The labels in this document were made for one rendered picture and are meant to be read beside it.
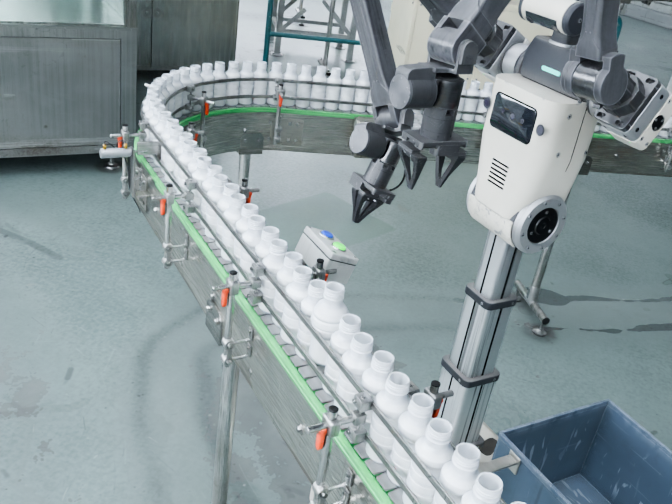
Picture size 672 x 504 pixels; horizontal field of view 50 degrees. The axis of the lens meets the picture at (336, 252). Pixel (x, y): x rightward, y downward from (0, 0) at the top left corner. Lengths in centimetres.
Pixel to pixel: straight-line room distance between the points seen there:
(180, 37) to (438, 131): 548
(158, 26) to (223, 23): 58
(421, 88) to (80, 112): 353
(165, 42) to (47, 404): 427
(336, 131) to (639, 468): 186
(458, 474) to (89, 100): 378
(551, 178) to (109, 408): 184
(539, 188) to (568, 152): 10
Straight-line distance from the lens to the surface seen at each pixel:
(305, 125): 301
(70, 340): 324
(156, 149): 226
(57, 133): 461
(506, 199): 179
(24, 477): 268
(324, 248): 165
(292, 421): 150
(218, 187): 183
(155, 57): 664
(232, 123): 292
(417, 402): 120
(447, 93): 126
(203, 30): 671
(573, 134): 175
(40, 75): 449
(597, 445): 177
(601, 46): 150
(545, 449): 166
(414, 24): 541
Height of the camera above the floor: 188
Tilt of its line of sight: 28 degrees down
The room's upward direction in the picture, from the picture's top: 9 degrees clockwise
